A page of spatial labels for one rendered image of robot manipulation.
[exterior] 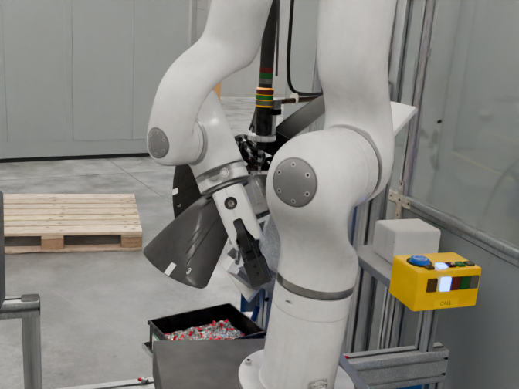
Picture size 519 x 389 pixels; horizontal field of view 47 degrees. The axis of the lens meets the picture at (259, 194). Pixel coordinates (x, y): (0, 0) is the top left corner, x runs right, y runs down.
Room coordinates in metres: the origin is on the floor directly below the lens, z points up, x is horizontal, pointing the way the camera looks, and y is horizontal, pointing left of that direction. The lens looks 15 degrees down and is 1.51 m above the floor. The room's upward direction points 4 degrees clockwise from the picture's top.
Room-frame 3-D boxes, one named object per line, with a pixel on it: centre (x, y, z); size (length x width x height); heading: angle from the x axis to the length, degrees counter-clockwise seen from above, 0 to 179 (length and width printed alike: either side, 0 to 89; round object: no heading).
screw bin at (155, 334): (1.21, 0.10, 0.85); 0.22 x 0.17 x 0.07; 125
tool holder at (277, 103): (1.45, 0.00, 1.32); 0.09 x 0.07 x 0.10; 145
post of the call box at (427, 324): (1.21, -0.40, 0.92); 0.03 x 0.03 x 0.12; 20
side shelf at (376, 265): (1.74, -0.47, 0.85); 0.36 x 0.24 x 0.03; 20
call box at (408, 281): (1.21, -0.40, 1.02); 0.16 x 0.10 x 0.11; 110
